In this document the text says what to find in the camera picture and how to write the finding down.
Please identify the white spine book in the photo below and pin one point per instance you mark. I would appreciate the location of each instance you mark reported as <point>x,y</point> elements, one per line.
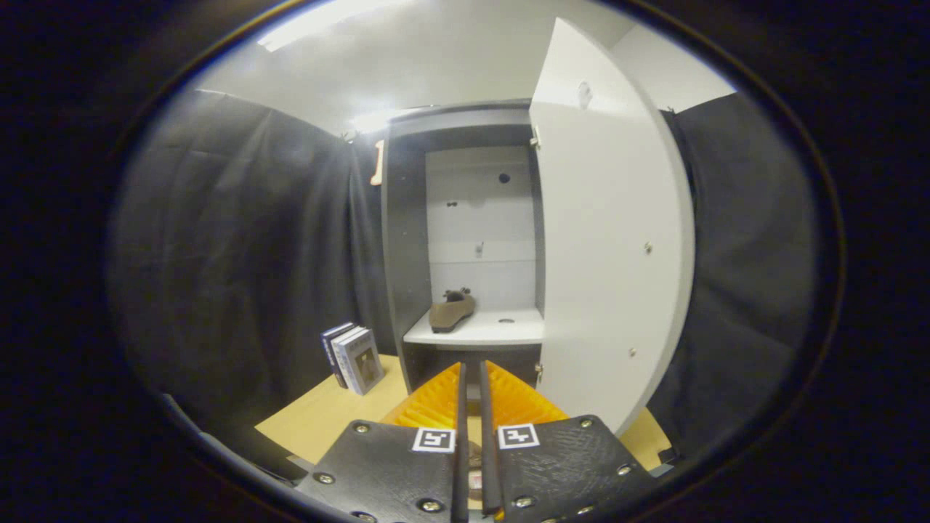
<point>339,357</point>

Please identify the dark blue book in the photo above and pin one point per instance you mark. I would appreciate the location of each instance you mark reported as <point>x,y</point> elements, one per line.
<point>328,343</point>

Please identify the grey cover book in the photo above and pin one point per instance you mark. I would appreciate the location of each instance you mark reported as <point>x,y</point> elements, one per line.
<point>363,361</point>

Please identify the white shoe cabinet door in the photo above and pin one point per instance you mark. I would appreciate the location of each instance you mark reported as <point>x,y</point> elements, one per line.
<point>610,254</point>

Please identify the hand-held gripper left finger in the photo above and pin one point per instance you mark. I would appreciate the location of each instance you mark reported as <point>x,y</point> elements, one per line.
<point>463,436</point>

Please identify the black backdrop cloth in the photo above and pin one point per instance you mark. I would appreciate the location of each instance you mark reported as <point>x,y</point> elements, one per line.
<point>232,254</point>

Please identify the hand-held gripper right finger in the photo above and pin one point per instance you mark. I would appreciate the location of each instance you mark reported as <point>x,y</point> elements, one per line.
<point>487,436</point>

